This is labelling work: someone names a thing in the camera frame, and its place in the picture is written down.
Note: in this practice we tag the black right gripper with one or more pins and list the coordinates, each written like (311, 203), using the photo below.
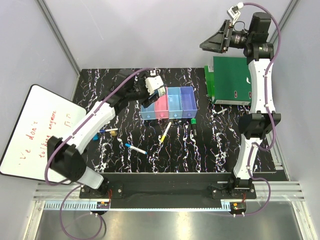
(216, 42)

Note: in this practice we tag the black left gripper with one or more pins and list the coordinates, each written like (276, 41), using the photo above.
(142, 82)

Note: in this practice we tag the pink bin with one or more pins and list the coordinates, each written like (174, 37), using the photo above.
(162, 108)

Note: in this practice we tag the light blue bin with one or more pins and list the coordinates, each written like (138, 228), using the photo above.
(175, 107)
(148, 113)

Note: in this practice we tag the purple bin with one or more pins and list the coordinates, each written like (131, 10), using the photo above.
(189, 105)

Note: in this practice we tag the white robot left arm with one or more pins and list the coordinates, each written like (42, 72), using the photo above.
(65, 153)

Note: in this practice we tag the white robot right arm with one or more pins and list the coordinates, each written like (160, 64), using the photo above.
(262, 117)

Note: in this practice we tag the yellow cap white marker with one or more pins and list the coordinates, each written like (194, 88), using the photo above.
(165, 132)

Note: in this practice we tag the green cap grey marker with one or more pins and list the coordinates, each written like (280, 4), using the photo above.
(194, 127)

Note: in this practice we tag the yellow eraser block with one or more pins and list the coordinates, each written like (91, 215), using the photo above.
(113, 132)

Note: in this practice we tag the blue cap white marker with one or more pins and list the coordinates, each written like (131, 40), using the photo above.
(135, 149)

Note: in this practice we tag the blue tip thin pen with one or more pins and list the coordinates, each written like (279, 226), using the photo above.
(108, 130)

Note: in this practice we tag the small black silver pen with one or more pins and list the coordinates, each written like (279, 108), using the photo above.
(219, 113)

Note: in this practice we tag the white whiteboard red writing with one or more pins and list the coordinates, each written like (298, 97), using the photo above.
(43, 114)

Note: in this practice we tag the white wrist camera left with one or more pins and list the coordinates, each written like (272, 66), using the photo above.
(153, 83)

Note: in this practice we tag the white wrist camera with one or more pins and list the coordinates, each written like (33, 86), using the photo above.
(234, 12)
(153, 83)

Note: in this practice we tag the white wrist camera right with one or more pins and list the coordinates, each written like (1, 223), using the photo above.
(234, 12)

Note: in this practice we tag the green ring binder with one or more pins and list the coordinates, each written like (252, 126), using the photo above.
(228, 81)

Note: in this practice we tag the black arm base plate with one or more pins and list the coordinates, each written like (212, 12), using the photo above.
(170, 191)

